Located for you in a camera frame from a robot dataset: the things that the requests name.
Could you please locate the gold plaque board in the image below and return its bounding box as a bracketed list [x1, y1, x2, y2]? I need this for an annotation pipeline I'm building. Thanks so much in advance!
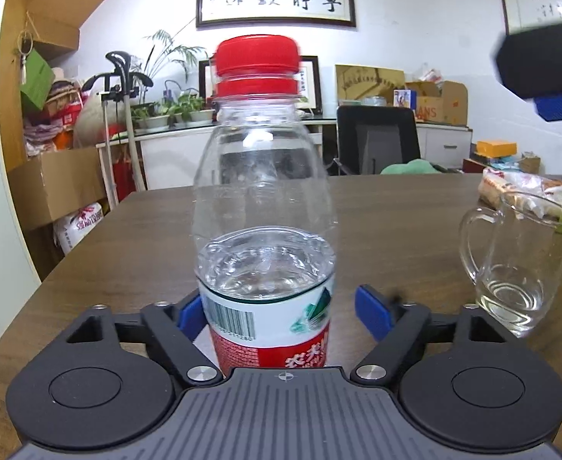
[335, 64, 406, 106]

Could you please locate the red bottle cap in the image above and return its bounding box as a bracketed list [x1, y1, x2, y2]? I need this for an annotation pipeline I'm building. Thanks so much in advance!
[214, 34, 302, 80]

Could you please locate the orange box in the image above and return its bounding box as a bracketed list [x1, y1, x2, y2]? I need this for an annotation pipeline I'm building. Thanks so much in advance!
[475, 140, 518, 158]

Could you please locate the clear plastic water bottle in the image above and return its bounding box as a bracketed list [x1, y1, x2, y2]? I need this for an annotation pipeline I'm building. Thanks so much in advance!
[192, 74, 338, 377]

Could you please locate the plastic bag of bread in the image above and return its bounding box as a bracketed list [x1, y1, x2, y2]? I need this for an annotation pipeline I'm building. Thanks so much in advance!
[480, 168, 562, 221]

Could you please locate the small potted plant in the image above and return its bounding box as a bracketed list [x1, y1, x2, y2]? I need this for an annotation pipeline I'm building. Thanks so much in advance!
[131, 102, 171, 130]
[170, 92, 214, 128]

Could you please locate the white side desk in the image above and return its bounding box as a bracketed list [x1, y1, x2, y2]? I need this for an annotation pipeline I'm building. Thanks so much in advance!
[96, 117, 339, 207]

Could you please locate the green paper bag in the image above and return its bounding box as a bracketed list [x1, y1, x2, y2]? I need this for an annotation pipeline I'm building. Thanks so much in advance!
[19, 50, 56, 111]

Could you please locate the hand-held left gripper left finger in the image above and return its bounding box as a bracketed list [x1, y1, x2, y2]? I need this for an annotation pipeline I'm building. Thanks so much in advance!
[65, 294, 224, 386]

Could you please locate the wooden wall cabinet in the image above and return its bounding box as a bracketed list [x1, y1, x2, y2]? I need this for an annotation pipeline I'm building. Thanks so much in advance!
[0, 0, 121, 63]

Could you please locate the green cloth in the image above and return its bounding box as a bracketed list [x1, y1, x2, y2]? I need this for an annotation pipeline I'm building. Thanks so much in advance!
[381, 159, 447, 176]

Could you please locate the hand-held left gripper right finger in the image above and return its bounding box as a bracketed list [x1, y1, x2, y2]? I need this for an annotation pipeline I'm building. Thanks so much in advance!
[350, 284, 509, 386]

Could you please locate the large cardboard box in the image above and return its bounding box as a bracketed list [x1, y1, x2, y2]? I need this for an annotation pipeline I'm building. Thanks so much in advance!
[7, 146, 106, 233]

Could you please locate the open cardboard box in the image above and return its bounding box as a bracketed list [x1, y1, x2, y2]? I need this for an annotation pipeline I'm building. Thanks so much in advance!
[405, 80, 468, 128]

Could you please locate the hanging ring ornament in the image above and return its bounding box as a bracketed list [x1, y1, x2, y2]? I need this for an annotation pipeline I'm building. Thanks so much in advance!
[16, 29, 35, 82]

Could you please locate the clear glass mug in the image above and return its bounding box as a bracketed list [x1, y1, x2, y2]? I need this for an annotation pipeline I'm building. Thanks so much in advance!
[457, 192, 562, 339]

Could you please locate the black office chair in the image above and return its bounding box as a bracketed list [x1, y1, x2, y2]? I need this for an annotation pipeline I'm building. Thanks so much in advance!
[333, 105, 423, 176]

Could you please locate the white printed sack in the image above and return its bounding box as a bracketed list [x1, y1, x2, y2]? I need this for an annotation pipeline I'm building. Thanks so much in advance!
[53, 201, 105, 256]

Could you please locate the metal stand with black handles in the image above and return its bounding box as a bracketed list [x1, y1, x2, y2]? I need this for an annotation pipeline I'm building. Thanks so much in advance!
[80, 51, 154, 207]

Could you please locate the pile of bags and cloth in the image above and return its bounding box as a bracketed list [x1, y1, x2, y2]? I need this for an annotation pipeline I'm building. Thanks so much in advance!
[22, 67, 99, 156]

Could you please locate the white low cabinet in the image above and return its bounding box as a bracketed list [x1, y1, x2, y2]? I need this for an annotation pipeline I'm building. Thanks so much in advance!
[415, 122, 473, 168]

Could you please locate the tall leafy plant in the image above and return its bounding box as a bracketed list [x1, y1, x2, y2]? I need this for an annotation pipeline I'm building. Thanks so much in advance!
[144, 29, 209, 101]

